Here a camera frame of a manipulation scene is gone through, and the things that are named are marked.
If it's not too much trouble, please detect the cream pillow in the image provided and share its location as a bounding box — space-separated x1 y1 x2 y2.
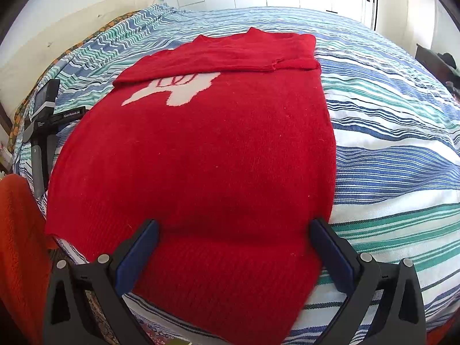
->
0 0 159 112

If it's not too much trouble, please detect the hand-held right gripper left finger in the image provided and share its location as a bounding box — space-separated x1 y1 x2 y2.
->
42 218 160 345

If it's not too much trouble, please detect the dark wooden dresser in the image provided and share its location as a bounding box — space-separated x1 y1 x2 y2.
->
415 43 460 80

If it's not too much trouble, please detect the pile of clothes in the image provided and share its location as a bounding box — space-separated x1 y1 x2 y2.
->
436 52 460 105

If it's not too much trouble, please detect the blue green striped blanket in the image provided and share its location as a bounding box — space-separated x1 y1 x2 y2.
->
12 3 460 345

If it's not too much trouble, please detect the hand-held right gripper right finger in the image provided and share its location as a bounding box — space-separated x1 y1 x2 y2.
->
308 218 428 345

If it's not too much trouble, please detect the orange patterned bed sheet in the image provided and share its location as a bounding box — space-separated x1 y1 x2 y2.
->
9 11 141 152

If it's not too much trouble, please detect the red sweater with white dog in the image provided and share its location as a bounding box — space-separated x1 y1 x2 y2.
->
45 27 336 345

